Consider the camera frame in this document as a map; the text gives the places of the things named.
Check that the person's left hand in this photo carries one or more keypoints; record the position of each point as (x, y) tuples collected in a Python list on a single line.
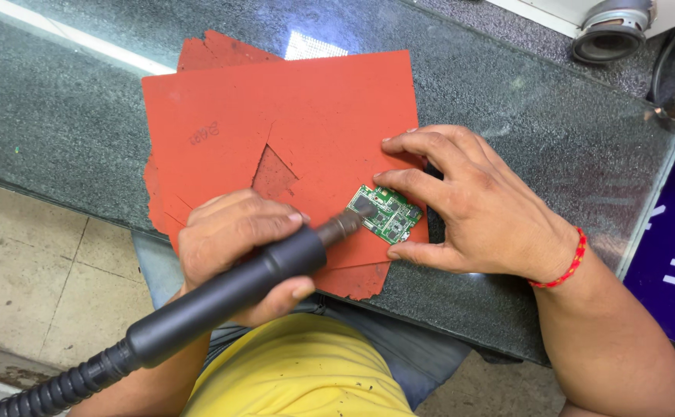
[(221, 231)]

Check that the blue sign board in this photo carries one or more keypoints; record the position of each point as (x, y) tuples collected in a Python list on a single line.
[(673, 243)]

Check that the torn orange silicone mat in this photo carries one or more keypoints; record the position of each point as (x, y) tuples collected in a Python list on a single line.
[(221, 52)]

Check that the yellow shirt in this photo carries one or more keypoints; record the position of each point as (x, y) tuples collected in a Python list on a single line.
[(297, 370)]

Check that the green circuit board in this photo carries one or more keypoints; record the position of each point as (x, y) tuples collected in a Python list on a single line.
[(392, 217)]

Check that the person's right hand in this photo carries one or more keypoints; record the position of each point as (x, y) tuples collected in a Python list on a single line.
[(488, 208)]

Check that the round grey speaker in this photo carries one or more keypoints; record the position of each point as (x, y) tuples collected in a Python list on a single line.
[(609, 32)]

